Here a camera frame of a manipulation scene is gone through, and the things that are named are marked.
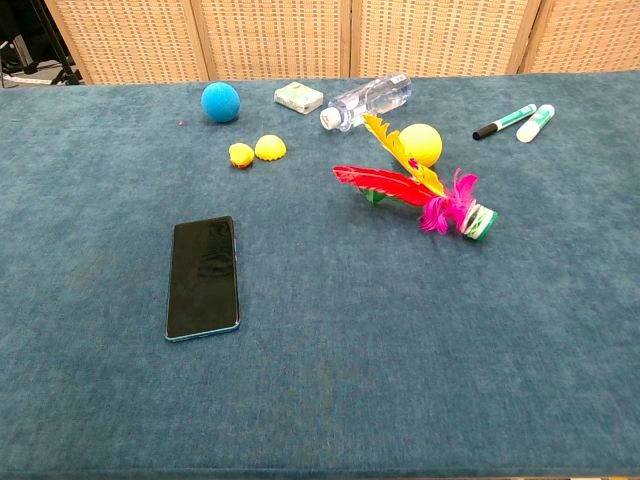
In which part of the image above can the white tissue pack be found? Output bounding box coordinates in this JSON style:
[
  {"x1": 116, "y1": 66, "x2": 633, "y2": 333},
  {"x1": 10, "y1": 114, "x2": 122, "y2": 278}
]
[{"x1": 273, "y1": 81, "x2": 325, "y2": 115}]

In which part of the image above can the black smartphone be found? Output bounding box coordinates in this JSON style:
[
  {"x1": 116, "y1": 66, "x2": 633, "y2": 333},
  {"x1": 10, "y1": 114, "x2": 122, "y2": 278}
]
[{"x1": 164, "y1": 215, "x2": 241, "y2": 343}]

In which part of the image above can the yellow scalloped toy dome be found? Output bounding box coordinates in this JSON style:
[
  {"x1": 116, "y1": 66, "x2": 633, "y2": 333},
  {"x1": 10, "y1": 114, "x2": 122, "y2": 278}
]
[{"x1": 254, "y1": 134, "x2": 288, "y2": 163}]

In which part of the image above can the woven rattan folding screen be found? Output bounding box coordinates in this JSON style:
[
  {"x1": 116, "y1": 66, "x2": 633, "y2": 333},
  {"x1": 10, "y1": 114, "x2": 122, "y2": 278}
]
[{"x1": 43, "y1": 0, "x2": 640, "y2": 85}]

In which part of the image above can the green marker with black cap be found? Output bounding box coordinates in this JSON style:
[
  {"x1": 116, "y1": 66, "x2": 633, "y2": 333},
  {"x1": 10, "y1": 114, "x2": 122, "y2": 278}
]
[{"x1": 472, "y1": 103, "x2": 538, "y2": 141}]

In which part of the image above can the colourful feather shuttlecock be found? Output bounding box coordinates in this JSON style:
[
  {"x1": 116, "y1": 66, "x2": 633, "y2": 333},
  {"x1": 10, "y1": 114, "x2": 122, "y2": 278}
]
[{"x1": 332, "y1": 113, "x2": 500, "y2": 241}]

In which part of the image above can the clear plastic water bottle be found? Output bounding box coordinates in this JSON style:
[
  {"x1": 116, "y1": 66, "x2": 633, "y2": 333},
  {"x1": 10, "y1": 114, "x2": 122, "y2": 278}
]
[{"x1": 319, "y1": 73, "x2": 413, "y2": 133}]

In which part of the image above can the yellow foam ball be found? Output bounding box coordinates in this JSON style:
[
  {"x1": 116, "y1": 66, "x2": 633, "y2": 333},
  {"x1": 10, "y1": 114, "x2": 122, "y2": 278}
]
[{"x1": 397, "y1": 123, "x2": 444, "y2": 169}]

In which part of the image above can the blue velvet tablecloth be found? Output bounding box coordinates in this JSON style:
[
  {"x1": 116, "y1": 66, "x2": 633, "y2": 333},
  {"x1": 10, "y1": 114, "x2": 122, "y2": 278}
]
[{"x1": 0, "y1": 70, "x2": 640, "y2": 480}]

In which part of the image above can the small yellow toy cake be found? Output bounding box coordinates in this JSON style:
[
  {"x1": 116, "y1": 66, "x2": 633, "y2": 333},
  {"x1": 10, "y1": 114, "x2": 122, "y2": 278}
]
[{"x1": 228, "y1": 142, "x2": 256, "y2": 171}]

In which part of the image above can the blue foam ball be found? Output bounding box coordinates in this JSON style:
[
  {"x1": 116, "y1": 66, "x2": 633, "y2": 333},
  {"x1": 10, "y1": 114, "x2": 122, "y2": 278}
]
[{"x1": 200, "y1": 82, "x2": 242, "y2": 124}]

